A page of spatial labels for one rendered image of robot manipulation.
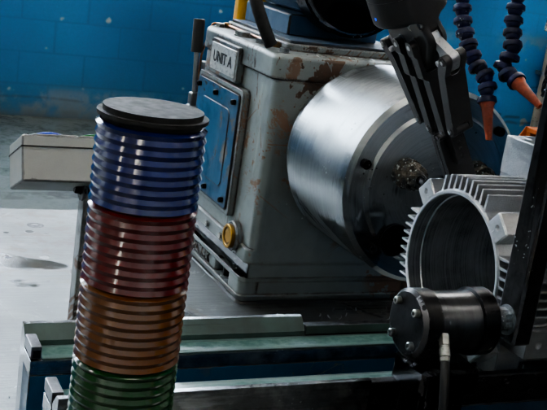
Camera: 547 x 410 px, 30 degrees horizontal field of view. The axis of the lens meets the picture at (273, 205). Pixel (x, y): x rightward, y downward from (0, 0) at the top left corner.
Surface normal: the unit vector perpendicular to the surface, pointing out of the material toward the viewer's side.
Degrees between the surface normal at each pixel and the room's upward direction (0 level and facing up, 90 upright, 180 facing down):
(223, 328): 45
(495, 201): 88
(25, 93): 90
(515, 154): 90
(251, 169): 90
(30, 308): 0
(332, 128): 66
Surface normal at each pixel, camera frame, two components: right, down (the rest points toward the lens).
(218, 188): -0.91, -0.02
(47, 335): 0.38, -0.47
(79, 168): 0.42, -0.11
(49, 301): 0.14, -0.96
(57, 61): 0.40, 0.29
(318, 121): -0.77, -0.41
